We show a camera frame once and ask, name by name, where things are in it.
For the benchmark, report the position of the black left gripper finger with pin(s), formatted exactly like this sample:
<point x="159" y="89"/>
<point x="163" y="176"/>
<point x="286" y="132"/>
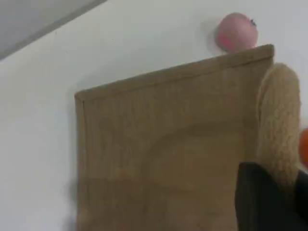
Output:
<point x="260" y="204"/>
<point x="303" y="190"/>

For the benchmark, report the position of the brown burlap tote bag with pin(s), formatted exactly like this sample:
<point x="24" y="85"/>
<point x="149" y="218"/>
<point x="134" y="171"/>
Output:
<point x="156" y="144"/>

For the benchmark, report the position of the orange tangerine with stem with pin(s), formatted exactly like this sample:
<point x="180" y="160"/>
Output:
<point x="304" y="146"/>

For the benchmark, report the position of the pink peach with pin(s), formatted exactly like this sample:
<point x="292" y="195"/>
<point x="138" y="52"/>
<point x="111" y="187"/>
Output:
<point x="237" y="31"/>

